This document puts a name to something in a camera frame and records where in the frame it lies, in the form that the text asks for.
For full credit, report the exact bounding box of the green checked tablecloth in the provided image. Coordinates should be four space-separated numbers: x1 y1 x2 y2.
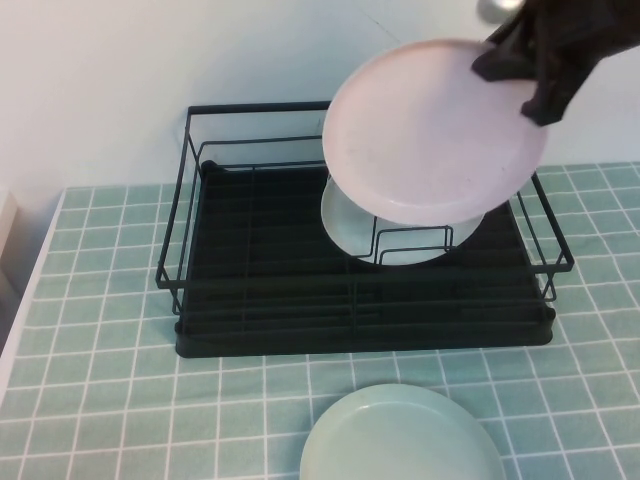
0 162 640 480

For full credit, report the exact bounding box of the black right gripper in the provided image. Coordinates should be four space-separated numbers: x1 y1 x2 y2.
471 0 640 126

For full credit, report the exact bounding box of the pink plate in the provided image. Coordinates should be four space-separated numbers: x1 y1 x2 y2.
321 38 552 228

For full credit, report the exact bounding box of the white side cabinet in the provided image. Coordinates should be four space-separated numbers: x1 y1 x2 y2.
0 192 22 286

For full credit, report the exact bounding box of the black plastic dish rack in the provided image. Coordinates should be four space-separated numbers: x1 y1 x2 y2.
174 159 557 359

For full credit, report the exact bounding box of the black wire dish rack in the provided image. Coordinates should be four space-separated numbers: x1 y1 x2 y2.
155 101 574 317

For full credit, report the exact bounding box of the cream white plate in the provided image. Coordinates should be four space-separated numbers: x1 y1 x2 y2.
321 181 487 268

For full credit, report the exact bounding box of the mint green plate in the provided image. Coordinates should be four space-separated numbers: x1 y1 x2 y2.
299 383 509 480

